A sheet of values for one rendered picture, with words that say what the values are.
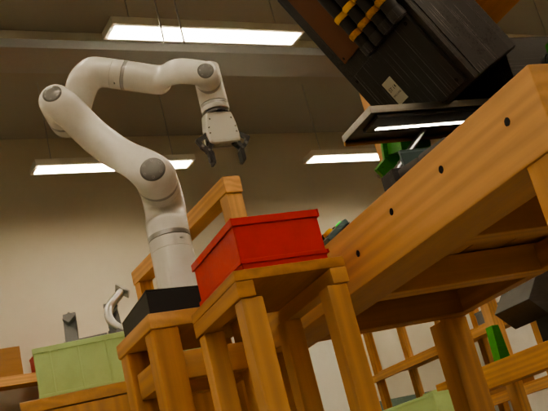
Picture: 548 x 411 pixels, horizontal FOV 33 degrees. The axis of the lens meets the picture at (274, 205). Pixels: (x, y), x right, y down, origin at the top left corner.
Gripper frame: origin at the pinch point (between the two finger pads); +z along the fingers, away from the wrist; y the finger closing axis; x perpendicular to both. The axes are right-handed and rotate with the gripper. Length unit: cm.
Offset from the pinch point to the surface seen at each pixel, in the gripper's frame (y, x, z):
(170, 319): 31, 13, 47
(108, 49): -48, -260, -192
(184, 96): -216, -594, -330
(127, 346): 38, -8, 48
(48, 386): 53, -53, 46
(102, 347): 35, -50, 38
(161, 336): 34, 13, 51
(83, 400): 45, -42, 54
